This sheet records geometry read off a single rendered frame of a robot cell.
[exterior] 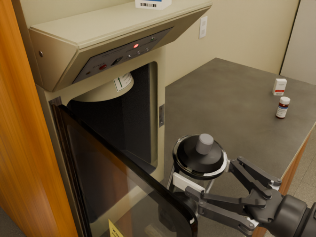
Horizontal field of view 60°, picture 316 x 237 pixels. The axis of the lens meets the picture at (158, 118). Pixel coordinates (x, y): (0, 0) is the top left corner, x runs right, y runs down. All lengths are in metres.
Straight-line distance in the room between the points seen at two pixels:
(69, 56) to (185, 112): 0.93
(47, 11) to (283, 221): 0.49
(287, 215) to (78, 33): 0.42
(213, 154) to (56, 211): 0.29
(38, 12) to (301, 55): 3.28
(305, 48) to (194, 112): 2.42
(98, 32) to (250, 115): 1.00
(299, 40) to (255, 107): 2.22
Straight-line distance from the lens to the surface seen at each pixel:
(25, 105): 0.37
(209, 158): 0.53
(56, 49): 0.40
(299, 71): 3.61
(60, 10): 0.47
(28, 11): 0.45
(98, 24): 0.43
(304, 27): 3.47
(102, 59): 0.44
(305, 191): 2.41
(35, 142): 0.40
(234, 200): 0.52
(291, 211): 0.51
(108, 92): 0.61
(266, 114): 1.32
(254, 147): 1.11
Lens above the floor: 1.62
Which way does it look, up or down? 35 degrees down
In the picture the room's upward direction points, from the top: straight up
